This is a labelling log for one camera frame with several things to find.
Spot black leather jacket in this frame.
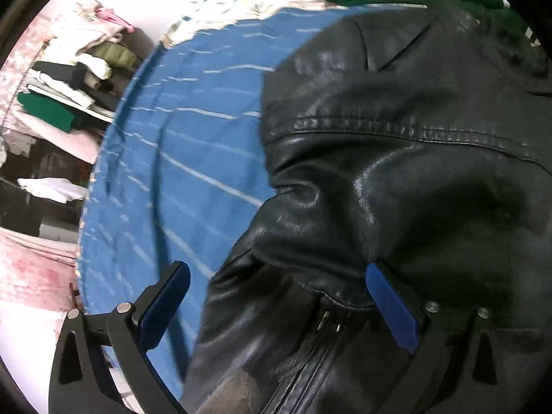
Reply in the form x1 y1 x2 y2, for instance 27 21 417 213
180 1 552 414

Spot white folded cloth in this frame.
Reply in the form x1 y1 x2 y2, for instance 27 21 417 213
17 178 89 204

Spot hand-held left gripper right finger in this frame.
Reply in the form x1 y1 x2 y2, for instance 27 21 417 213
366 260 514 414

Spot pink clothes hanger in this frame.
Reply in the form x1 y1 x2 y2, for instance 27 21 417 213
98 7 135 33

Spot shelf of folded clothes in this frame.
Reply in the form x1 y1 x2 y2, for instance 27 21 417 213
0 2 149 238

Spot blue striped bed sheet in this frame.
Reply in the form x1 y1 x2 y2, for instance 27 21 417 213
76 5 372 406

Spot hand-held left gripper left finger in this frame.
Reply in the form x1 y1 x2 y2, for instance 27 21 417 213
48 260 191 414

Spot green folded cloth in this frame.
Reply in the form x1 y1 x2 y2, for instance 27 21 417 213
18 92 89 134

